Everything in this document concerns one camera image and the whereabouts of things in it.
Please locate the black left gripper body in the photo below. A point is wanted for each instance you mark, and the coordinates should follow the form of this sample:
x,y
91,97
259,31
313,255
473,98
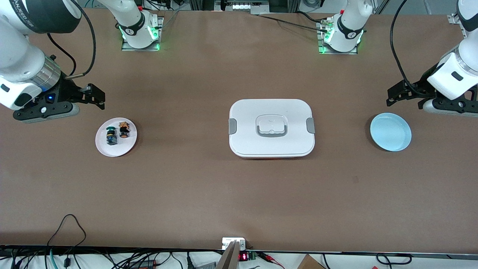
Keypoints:
x,y
424,84

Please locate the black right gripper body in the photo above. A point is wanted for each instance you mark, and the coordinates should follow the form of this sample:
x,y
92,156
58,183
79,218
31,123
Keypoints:
x,y
64,92

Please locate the orange push button switch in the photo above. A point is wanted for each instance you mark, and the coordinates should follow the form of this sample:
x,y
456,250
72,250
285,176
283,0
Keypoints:
x,y
124,130

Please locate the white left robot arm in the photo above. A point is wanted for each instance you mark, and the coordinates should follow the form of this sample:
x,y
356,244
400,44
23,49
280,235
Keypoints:
x,y
453,71

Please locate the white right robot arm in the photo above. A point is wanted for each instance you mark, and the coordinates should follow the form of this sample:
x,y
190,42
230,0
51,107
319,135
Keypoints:
x,y
15,56

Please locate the light blue round plate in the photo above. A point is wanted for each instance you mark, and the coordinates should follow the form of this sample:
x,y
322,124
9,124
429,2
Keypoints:
x,y
390,134

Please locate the white round plate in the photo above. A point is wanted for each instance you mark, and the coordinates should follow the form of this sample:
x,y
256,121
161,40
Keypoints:
x,y
123,147

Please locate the black power adapter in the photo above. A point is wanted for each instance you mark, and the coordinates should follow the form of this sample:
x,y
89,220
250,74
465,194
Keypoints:
x,y
143,264

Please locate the brown cardboard piece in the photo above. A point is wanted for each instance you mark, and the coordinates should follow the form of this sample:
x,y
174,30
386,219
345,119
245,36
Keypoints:
x,y
310,263

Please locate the red digit display module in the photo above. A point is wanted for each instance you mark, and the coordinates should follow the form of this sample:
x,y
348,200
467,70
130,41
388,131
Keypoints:
x,y
243,256

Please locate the green push button switch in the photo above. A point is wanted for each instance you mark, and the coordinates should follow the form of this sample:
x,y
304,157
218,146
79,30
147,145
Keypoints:
x,y
111,139

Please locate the silver table corner bracket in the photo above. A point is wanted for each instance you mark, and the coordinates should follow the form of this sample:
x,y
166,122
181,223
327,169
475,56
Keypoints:
x,y
453,18

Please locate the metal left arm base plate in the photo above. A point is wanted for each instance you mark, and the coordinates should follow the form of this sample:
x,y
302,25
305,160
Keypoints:
x,y
325,50

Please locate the metal frame behind table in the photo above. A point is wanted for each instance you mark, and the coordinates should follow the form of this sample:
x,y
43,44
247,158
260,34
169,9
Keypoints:
x,y
242,6

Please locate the white mount bracket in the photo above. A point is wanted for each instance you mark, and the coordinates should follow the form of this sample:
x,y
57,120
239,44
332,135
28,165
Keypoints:
x,y
226,242

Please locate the grey camera mount bar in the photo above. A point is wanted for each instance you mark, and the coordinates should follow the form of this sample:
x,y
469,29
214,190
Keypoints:
x,y
229,257

